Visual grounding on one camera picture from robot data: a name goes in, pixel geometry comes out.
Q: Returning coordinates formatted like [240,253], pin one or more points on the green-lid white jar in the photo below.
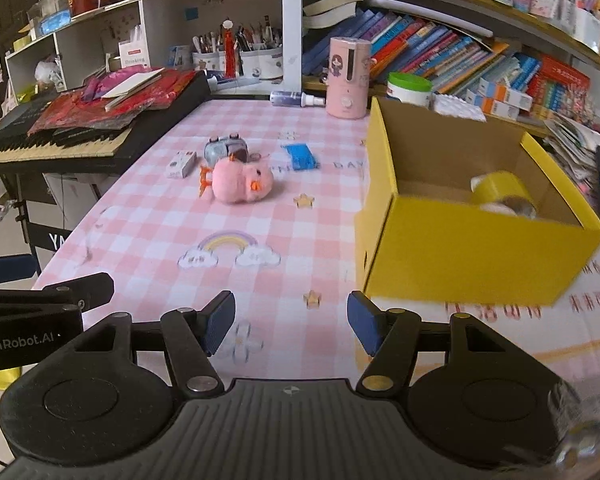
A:
[409,91]

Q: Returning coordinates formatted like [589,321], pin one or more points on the red doll ornament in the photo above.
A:
[228,47]

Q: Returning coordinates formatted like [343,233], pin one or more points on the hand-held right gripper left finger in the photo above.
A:
[220,322]

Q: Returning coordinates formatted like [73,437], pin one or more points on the orange white medicine box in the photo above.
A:
[492,107]
[505,94]

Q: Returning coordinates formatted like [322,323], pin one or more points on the pink checked tablecloth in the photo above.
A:
[180,230]

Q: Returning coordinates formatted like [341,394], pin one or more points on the blue eraser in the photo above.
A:
[300,156]

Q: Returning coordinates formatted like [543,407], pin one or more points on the grey toy camera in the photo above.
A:
[222,147]

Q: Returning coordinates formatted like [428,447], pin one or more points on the pile of red packets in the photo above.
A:
[80,112]

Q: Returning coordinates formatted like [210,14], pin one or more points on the beige card envelope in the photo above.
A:
[130,85]

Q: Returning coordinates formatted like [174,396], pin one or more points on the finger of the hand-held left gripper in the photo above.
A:
[80,287]
[10,269]

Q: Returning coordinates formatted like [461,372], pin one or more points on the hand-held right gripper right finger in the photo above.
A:
[362,325]

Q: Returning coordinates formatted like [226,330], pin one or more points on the black electronic keyboard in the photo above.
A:
[145,132]

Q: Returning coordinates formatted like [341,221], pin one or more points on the dark spray bottle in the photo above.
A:
[290,99]

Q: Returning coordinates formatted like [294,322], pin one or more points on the pink humidifier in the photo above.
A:
[347,80]

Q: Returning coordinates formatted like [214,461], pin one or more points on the row of leaning books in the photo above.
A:
[420,47]

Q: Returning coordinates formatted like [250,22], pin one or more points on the small blue white carton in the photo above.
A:
[180,56]

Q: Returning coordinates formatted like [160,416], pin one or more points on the yellow cardboard box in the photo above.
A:
[455,250]

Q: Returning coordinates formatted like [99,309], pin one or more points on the white bumpy foam pad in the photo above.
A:
[457,107]

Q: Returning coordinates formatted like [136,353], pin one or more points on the black keyboard stand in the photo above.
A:
[47,232]

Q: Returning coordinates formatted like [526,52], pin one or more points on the red boxed book set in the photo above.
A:
[562,87]

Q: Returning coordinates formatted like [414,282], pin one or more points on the small white box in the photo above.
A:
[181,165]

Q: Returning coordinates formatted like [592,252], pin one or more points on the white shelf unit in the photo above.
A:
[170,25]

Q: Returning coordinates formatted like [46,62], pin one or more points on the white plastic bag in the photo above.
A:
[47,70]

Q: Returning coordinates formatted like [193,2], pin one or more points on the small white pen holder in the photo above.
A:
[207,62]

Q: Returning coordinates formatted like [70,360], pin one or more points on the pink plush chick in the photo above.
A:
[235,182]

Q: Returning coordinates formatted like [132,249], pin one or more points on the stack of papers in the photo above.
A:
[570,140]

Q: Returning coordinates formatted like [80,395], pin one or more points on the large white pen holder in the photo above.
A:
[262,64]

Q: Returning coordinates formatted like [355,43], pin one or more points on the white desk organizer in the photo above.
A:
[582,25]

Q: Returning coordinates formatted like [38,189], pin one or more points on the yellow tape roll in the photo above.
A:
[500,187]

